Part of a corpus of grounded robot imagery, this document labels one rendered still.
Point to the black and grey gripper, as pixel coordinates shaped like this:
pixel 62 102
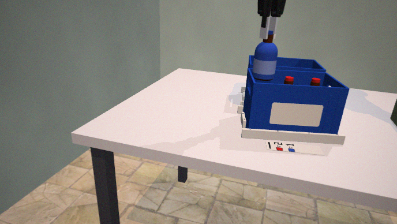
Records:
pixel 265 7

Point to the white paper pick list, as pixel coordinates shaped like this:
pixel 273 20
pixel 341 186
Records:
pixel 297 148

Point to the blue crate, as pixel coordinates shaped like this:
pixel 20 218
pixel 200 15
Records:
pixel 291 64
pixel 273 105

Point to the blue bottle with grey label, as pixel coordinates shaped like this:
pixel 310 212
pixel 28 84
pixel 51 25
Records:
pixel 265 58

